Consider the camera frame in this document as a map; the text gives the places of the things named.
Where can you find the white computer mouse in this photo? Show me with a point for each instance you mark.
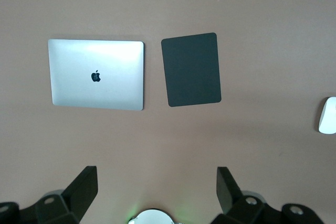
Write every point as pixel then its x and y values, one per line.
pixel 328 119

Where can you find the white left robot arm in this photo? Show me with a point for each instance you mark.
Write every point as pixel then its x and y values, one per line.
pixel 155 217

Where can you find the silver apple laptop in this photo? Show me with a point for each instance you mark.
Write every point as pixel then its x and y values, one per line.
pixel 78 77

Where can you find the brown table cover sheet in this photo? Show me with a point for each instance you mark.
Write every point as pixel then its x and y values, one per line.
pixel 168 142

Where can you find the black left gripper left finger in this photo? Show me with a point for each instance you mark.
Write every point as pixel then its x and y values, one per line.
pixel 78 195

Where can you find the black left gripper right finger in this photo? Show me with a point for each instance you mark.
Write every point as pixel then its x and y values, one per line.
pixel 231 197

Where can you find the black mouse pad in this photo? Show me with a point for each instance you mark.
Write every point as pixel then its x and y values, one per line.
pixel 191 72

